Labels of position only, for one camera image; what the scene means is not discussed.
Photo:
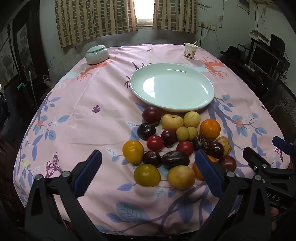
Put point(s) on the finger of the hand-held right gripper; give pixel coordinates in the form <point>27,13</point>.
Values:
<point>254,160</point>
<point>281,141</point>

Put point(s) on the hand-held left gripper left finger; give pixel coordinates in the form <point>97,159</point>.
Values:
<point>89,172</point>

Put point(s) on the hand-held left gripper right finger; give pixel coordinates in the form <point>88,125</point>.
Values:
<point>209,172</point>

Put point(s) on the orange tangerine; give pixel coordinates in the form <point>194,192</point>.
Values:
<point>197,172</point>
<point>210,128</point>

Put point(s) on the dark purple plum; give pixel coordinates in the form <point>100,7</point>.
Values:
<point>215,149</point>
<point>146,131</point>
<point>152,159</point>

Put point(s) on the dark purple passion fruit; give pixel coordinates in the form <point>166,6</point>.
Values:
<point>200,142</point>

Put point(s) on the striped pepino melon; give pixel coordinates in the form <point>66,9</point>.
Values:
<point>225,143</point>

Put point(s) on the small red plum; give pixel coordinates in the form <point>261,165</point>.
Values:
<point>155,143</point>
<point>185,148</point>

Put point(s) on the small yellow-green plum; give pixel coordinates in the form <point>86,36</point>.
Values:
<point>182,133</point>
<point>193,133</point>

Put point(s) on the yellow-green citrus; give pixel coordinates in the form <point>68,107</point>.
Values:
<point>147,175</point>

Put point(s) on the large dark red plum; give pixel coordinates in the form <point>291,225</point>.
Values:
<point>151,115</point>

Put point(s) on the white oval plate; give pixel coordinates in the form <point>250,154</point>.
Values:
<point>172,87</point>

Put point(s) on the person's right hand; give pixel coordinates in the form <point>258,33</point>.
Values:
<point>274,217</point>

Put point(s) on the pink printed tablecloth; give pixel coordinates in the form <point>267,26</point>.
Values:
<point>92,129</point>

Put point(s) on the black monitor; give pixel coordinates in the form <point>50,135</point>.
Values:
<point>263,58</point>

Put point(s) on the black speaker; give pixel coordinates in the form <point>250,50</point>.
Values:
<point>277,42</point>

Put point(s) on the black hat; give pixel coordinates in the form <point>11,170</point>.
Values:
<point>231,52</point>

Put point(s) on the brown cardboard box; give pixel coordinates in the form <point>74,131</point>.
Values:
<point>259,34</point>

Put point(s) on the green plastic hook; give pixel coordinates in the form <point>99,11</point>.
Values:
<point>22,85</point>

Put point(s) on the pale green lidded jar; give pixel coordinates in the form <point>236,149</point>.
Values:
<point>97,54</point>

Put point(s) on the printed paper cup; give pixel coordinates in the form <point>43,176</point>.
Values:
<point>190,51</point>

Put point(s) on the dark framed picture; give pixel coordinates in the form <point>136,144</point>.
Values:
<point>23,46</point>

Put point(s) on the brick-pattern curtain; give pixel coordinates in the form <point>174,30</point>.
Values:
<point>175,14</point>
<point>92,20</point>

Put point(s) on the bright window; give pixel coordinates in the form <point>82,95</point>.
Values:
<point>143,9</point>

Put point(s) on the white wall socket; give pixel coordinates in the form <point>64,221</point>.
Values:
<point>208,25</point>

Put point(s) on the white wall box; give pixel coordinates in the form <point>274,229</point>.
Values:
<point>245,4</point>

